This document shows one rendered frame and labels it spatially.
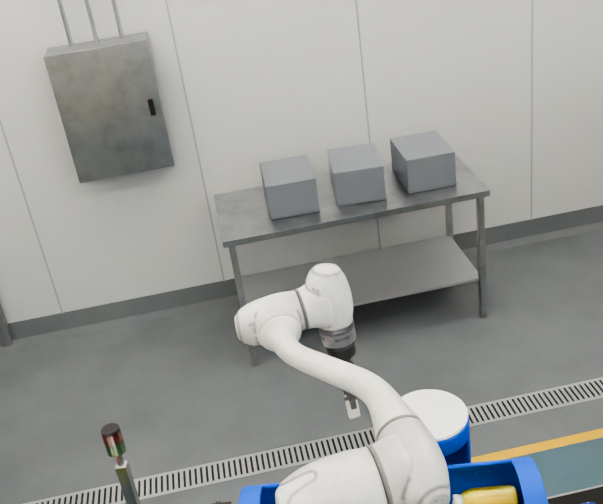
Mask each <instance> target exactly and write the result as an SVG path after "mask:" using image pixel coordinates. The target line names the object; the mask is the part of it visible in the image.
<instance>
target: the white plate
mask: <svg viewBox="0 0 603 504"><path fill-rule="evenodd" d="M401 398H402V399H403V400H404V402H405V403H406V404H407V405H408V406H409V407H410V409H411V410H412V411H413V412H414V413H415V414H416V415H417V416H418V417H419V418H420V419H421V420H422V422H423V423H424V425H425V426H426V427H427V429H428V430H429V431H430V432H431V434H432V435H433V436H434V438H435V440H436V442H438V441H442V440H446V439H449V438H451V437H453V436H455V435H456V434H458V433H459V432H460V431H461V430H462V429H463V428H464V427H465V425H466V423H467V420H468V411H467V408H466V406H465V404H464V403H463V402H462V401H461V400H460V399H459V398H458V397H456V396H455V395H453V394H450V393H448V392H445V391H441V390H434V389H425V390H418V391H414V392H411V393H408V394H406V395H404V396H402V397H401Z"/></svg>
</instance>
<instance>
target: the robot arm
mask: <svg viewBox="0 0 603 504"><path fill-rule="evenodd" d="M234 320H235V327H236V332H237V336H238V339H239V340H240V341H242V342H243V343H245V344H248V345H253V346H257V345H261V346H263V347H264V348H266V349H267V350H270V351H274V352H275V353H276V354H277V355H278V356H279V357H280V358H281V359H282V360H283V361H284V362H285V363H287V364H288V365H290V366H291V367H293V368H295V369H297V370H299V371H301V372H304V373H306V374H308V375H310V376H313V377H315V378H317V379H319V380H322V381H324V382H326V383H328V384H331V385H333V386H335V387H337V388H340V389H342V390H343V393H344V394H345V396H344V400H345V402H346V407H347V412H348V417H349V419H350V420H351V419H354V418H357V417H360V416H361V415H360V410H359V405H358V400H357V399H360V400H362V401H363V402H364V403H365V404H366V406H367V407H368V409H369V412H370V415H371V419H372V423H373V427H374V432H375V438H376V442H375V443H373V444H370V445H368V446H365V447H361V448H357V449H350V450H346V451H342V452H339V453H336V454H332V455H329V456H327V457H324V458H321V459H319V460H316V461H314V462H311V463H309V464H307V465H305V466H303V467H301V468H299V469H298V470H296V471H295V472H293V473H292V474H291V475H289V476H288V477H287V478H286V479H284V480H283V481H282V482H281V483H280V485H279V487H278V488H277V490H276V492H275V501H276V504H449V502H450V482H449V473H448V468H447V464H446V461H445V458H444V456H443V454H442V451H441V449H440V447H439V445H438V444H437V442H436V440H435V438H434V436H433V435H432V434H431V432H430V431H429V430H428V429H427V427H426V426H425V425H424V423H423V422H422V420H421V419H420V418H419V417H418V416H417V415H416V414H415V413H414V412H413V411H412V410H411V409H410V407H409V406H408V405H407V404H406V403H405V402H404V400H403V399H402V398H401V397H400V396H399V395H398V393H397V392H396V391H395V390H394V389H393V388H392V387H391V386H390V385H389V384H388V383H387V382H386V381H385V380H383V379H382V378H380V377H379V376H377V375H376V374H374V373H372V372H370V371H368V370H366V369H364V368H361V367H359V366H356V365H353V362H352V360H350V359H351V358H352V357H353V356H354V355H355V353H356V346H355V339H356V332H355V326H354V319H353V299H352V294H351V290H350V287H349V284H348V281H347V279H346V277H345V275H344V273H343V272H342V270H341V269H340V267H339V266H337V265H336V264H332V263H321V264H317V265H315V266H313V267H312V268H311V269H310V271H309V273H308V275H307V278H306V284H305V285H303V286H302V287H300V288H298V289H295V290H291V291H285V292H279V293H275V294H271V295H268V296H265V297H262V298H259V299H257V300H254V301H252V302H250V303H248V304H246V305H245V306H243V307H242V308H241V309H240V310H239V311H238V312H237V314H236V316H235V318H234ZM311 328H318V330H319V333H320V337H321V342H322V343H323V345H324V346H325V348H326V353H327V355H326V354H323V353H320V352H318V351H315V350H312V349H310V348H307V347H305V346H303V345H301V344H300V343H299V342H298V341H299V339H300V337H301V333H302V331H303V330H306V329H311Z"/></svg>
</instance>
